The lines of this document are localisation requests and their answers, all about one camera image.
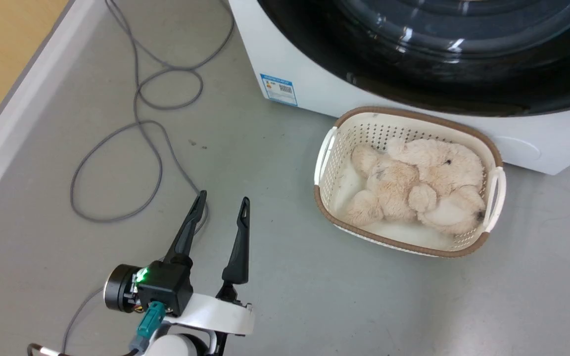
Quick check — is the cream laundry basket brown rim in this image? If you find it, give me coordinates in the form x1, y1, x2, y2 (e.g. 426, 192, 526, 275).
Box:
314, 106, 507, 259

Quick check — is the beige plush teddy bear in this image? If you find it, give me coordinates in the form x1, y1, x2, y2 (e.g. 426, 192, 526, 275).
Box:
346, 137, 487, 235

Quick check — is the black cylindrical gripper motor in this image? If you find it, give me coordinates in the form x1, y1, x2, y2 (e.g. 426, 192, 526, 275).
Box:
104, 264, 140, 313

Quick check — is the black glass washing machine door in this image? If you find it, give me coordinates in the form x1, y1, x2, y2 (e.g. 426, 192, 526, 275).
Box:
257, 0, 570, 118

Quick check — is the white baseboard strip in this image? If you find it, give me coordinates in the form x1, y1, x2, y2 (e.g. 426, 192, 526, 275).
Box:
0, 0, 106, 212

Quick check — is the white washing machine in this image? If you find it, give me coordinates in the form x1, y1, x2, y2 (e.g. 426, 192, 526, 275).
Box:
228, 0, 570, 176

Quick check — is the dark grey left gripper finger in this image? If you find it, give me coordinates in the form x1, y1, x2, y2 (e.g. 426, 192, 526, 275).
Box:
162, 190, 208, 268
222, 196, 251, 286

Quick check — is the blue white energy label sticker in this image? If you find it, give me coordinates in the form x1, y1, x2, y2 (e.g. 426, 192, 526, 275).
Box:
259, 73, 298, 107

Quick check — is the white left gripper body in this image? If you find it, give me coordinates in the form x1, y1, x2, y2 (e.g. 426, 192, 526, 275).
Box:
165, 282, 255, 337

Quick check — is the teal plug black cable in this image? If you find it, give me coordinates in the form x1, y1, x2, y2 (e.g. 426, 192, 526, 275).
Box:
27, 301, 167, 356

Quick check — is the long grey floor cable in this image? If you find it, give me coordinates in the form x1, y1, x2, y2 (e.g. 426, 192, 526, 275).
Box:
61, 0, 236, 353

